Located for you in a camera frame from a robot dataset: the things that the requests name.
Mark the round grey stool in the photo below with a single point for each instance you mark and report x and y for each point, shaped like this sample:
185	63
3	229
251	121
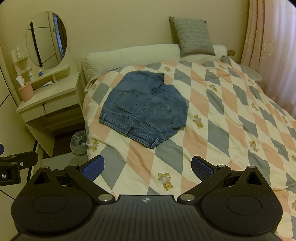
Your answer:
251	73

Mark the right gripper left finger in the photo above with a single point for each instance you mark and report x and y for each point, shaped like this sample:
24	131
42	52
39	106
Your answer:
83	177

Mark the cream vanity dresser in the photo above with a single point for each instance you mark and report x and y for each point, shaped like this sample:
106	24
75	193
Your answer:
57	101

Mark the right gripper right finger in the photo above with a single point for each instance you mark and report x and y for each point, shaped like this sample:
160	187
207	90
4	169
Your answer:
212	177

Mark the green white tube bottle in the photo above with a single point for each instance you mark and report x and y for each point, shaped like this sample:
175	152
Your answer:
31	77

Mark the blue denim jeans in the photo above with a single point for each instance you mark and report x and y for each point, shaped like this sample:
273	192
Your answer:
142	107

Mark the grey plaid pillow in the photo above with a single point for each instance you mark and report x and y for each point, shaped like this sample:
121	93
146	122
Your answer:
193	36

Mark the white padded headboard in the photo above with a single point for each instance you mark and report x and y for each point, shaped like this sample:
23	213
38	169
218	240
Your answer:
94	64

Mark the oval vanity mirror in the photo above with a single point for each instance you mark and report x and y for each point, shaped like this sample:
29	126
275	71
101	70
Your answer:
46	40

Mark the pink grey checkered quilt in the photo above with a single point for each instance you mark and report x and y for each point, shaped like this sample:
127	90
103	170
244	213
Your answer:
230	121

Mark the pink curtain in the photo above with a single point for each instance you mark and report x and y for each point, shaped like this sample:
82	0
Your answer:
269	49

